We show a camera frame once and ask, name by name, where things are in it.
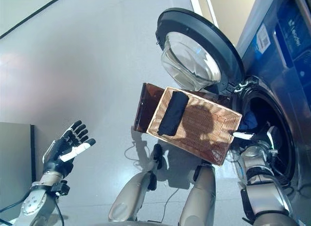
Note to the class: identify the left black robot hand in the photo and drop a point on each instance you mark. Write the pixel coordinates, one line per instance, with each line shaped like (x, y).
(56, 155)

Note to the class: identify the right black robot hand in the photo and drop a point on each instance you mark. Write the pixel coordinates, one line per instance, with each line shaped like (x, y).
(269, 136)

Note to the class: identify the blue garment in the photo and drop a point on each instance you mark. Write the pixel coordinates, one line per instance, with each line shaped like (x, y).
(249, 121)

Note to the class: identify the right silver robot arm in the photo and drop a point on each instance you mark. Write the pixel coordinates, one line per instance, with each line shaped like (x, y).
(262, 187)

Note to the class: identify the grey front-load washing machine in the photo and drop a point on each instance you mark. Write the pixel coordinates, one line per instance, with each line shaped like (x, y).
(286, 90)

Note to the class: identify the grey cabinet with black edge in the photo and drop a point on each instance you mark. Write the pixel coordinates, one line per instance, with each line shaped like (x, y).
(14, 150)

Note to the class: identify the rectangular wicker basket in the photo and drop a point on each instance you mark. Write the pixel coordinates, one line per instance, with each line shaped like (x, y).
(211, 128)

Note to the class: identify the right silver robot leg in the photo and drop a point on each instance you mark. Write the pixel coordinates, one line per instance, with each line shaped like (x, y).
(201, 194)

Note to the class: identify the blue barcode sticker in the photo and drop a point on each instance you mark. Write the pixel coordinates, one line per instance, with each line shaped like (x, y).
(262, 39)

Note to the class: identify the large black rolled garment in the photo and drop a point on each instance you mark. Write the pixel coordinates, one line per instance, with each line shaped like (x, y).
(173, 114)

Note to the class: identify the grey robot torso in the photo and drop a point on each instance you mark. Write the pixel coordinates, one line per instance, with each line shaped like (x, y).
(136, 224)

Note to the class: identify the round glass washer door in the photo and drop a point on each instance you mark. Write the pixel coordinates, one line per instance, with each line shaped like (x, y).
(189, 46)

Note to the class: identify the white built-in cabinet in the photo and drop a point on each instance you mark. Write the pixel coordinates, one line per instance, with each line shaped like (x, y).
(230, 12)

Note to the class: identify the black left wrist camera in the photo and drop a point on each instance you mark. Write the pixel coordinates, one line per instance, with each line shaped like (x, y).
(61, 187)

